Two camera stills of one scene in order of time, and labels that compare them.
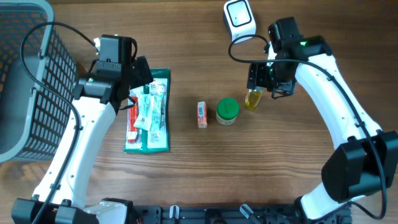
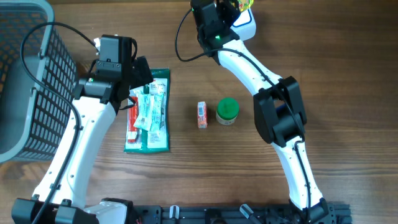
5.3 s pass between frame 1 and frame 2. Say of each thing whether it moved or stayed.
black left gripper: stayed
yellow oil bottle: moved
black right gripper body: moved
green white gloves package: stayed
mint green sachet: stayed
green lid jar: stayed
